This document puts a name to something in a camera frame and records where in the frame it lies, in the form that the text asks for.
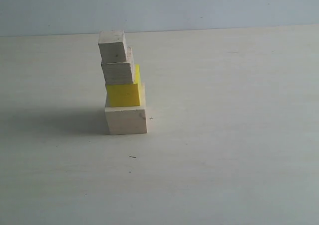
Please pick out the yellow cube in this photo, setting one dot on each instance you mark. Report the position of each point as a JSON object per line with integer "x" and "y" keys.
{"x": 126, "y": 95}

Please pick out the large pale wooden cube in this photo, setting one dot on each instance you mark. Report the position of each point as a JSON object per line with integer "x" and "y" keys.
{"x": 127, "y": 120}

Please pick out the medium pale wooden cube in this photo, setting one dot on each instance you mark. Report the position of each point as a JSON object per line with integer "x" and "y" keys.
{"x": 121, "y": 72}

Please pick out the small pale wooden cube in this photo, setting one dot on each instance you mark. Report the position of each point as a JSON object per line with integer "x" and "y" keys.
{"x": 112, "y": 46}

